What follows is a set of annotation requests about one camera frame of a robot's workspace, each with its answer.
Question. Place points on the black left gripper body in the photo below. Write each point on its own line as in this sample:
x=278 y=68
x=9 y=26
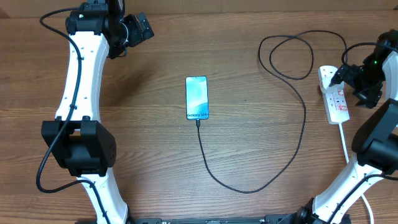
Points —
x=130 y=33

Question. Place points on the white charger plug adapter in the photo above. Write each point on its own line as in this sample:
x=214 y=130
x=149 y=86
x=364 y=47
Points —
x=327 y=88

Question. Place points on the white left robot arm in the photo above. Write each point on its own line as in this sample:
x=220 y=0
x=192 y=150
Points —
x=97 y=30

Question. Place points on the white power strip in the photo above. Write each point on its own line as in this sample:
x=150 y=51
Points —
x=335 y=103

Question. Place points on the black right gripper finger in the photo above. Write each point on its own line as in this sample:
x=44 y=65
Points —
x=343 y=74
x=364 y=101

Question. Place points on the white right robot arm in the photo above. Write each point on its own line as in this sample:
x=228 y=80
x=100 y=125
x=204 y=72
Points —
x=374 y=145

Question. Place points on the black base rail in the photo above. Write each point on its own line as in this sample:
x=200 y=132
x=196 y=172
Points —
x=268 y=219

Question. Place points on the blue Galaxy smartphone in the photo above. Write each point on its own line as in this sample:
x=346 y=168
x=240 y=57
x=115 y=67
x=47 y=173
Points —
x=197 y=106

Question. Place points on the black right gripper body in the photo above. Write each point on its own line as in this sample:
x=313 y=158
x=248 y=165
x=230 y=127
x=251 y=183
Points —
x=368 y=79

